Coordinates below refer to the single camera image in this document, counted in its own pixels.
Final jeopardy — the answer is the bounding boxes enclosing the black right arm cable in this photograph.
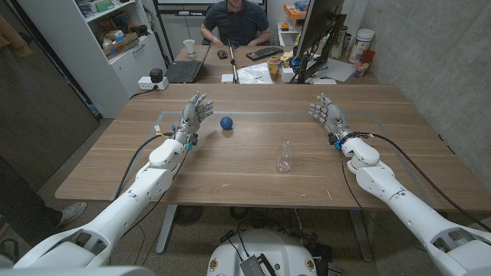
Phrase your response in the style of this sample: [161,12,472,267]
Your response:
[356,132,491,233]

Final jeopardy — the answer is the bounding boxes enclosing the orange storage box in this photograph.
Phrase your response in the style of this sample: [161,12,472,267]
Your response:
[283,3,308,21]

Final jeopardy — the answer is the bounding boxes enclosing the white power strip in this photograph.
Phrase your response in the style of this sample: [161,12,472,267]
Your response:
[137,75,170,91]

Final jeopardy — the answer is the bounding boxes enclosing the black computer monitor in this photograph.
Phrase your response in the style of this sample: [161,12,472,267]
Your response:
[295,0,346,58]

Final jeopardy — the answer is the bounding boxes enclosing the orange stacking toy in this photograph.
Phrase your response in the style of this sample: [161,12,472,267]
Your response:
[267,55,280,81]

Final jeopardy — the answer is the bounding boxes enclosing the black keyboard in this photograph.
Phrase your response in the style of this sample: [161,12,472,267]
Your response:
[245,45,284,61]

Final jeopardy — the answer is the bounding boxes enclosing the white sneaker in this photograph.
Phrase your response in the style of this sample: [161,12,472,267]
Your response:
[57,202,87,227]

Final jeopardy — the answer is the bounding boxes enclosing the black round plug adapter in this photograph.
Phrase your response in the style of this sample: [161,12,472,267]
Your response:
[149,67,165,84]

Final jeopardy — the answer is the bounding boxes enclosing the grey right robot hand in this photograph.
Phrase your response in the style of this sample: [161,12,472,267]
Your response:
[308,92,354,146]

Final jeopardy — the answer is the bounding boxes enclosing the clear plastic bottle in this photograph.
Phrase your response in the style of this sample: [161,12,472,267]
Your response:
[275,140,295,174]

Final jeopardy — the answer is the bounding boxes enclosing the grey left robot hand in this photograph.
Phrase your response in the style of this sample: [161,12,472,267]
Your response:
[173,90,215,146]

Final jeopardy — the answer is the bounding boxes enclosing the white thin stick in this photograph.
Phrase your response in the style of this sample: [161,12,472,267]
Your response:
[229,40,240,84]

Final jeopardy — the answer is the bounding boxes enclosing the white lidded canister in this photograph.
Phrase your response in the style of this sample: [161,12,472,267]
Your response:
[348,28,376,64]

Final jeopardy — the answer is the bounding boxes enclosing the wooden office desk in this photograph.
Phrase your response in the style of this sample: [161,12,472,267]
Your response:
[174,44,381,85]

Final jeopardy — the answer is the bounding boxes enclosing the white paper sheets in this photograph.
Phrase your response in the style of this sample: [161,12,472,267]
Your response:
[310,57,354,84]

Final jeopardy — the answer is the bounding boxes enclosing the black laptop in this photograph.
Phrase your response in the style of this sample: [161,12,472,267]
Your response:
[163,41,213,84]

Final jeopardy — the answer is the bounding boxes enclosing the clear jar with red lid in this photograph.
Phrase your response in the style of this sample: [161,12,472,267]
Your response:
[352,48,376,79]

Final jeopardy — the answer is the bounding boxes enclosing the whiteboard with black frame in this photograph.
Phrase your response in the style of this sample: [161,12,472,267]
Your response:
[153,0,268,18]

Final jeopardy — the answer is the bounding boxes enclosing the white table leg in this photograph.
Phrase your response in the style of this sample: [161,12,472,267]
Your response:
[155,204,178,255]

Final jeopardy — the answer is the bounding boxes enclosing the clear plastic sheet bag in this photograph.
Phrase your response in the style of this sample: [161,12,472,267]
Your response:
[236,61,274,85]

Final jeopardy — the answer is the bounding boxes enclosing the cardboard box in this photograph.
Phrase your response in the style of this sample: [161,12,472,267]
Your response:
[102,31,140,59]

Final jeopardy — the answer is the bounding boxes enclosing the seated person in dark shirt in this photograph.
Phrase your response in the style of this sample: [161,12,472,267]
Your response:
[199,0,272,47]

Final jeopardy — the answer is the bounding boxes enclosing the grey table leg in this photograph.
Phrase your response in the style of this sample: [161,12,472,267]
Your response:
[348,209,374,263]

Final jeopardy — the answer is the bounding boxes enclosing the colourful toy blocks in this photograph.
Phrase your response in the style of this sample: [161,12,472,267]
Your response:
[278,51,295,69]

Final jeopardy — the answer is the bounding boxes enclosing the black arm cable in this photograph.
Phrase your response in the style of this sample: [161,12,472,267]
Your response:
[110,132,176,202]
[356,132,491,233]

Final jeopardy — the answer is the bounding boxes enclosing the white robot torso base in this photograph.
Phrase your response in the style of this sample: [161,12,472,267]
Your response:
[206,228,318,276]

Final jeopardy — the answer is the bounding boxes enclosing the white shelving cabinet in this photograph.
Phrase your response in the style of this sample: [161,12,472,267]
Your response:
[17,0,168,119]

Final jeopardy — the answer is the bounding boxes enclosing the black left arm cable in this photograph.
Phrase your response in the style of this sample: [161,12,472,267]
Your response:
[110,132,176,202]

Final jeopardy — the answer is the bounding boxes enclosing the black round floor fan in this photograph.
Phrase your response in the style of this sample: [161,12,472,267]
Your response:
[174,205,204,227]

